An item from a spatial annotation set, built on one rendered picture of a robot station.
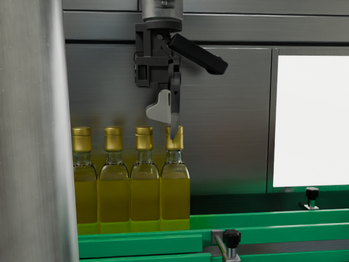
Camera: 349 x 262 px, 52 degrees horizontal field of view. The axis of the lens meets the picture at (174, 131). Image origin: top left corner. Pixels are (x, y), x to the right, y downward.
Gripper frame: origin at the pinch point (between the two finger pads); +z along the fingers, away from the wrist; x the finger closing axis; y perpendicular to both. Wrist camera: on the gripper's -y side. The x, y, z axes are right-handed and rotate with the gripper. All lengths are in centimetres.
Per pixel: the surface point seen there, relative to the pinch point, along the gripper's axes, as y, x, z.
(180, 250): -0.5, 6.1, 21.4
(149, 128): 4.8, 1.2, -0.7
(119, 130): 10.5, 0.9, -0.5
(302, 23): -30.9, -13.2, -22.3
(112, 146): 11.8, 1.4, 2.6
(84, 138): 16.8, 1.6, 0.8
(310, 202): -31.0, -5.3, 17.5
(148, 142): 5.0, 1.3, 1.9
